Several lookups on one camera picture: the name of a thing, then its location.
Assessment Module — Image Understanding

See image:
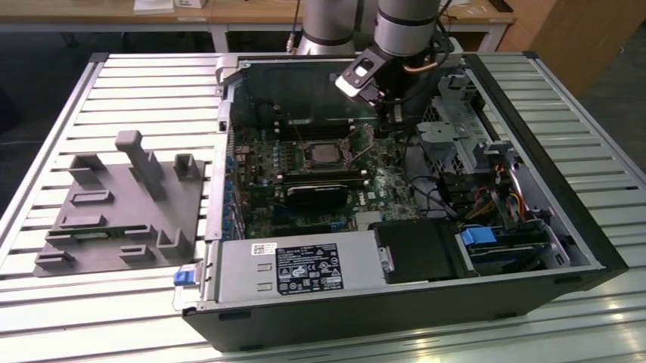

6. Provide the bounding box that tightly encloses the blue disk carrier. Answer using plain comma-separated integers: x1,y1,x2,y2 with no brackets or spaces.
462,225,500,251

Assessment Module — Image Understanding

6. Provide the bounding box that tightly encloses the perforated metal drive cage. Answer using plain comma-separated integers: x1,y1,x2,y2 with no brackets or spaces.
414,74,506,175

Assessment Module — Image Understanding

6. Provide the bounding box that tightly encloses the green motherboard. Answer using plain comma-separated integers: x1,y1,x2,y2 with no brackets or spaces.
231,119,421,241

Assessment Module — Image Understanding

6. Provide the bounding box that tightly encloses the black plastic shroud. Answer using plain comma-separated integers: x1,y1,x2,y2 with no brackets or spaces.
374,221,469,285

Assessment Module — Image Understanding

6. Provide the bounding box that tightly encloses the coloured power wire bundle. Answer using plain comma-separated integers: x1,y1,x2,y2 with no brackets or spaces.
506,191,526,224

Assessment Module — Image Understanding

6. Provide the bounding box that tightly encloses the black RAM slot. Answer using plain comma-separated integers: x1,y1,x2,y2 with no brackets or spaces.
285,175,367,182
282,132,365,139
282,119,365,128
285,178,367,185
286,172,367,179
286,169,366,176
282,128,365,135
282,124,365,132

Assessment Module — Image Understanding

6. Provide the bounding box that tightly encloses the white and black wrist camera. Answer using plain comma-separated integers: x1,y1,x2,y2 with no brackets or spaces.
334,55,381,107

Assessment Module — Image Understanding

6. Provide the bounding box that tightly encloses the black and grey PC case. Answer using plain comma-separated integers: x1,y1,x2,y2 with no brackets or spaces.
181,51,632,355

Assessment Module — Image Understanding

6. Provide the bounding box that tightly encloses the CPU socket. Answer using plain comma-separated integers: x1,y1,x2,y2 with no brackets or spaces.
294,138,358,172

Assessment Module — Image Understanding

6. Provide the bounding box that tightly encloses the blue plastic latch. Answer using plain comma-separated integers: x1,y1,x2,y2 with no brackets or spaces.
173,265,197,288

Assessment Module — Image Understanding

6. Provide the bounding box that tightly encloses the grey parts rack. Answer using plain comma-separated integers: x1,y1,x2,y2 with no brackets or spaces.
31,129,210,280

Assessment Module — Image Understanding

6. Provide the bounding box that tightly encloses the green RAM stick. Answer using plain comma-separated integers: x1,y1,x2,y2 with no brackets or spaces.
68,225,153,241

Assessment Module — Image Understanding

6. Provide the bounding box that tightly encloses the silver chipset heatsink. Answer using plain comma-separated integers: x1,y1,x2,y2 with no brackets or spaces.
355,211,385,230

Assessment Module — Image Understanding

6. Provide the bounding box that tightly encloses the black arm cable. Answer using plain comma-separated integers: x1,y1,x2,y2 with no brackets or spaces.
433,11,458,79

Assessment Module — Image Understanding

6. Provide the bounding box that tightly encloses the grey power supply unit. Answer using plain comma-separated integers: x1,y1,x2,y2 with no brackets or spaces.
215,231,387,304

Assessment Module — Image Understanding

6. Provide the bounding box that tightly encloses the black graphics card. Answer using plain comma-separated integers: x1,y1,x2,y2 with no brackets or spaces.
283,182,350,209

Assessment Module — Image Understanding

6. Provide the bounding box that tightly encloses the wooden cabinet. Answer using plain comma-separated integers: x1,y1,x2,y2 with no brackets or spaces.
497,0,646,100

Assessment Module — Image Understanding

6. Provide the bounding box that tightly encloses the metal disk bay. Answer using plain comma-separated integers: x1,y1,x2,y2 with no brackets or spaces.
453,218,577,280

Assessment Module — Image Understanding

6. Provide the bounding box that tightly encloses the silver CPU chip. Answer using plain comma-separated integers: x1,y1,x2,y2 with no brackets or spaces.
309,144,341,163

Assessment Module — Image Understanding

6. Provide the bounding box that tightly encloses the wooden desk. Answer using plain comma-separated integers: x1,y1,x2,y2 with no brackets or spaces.
0,0,517,54

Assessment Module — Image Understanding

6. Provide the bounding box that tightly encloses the metal socket cover frame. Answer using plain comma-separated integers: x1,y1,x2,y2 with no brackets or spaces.
342,123,379,167

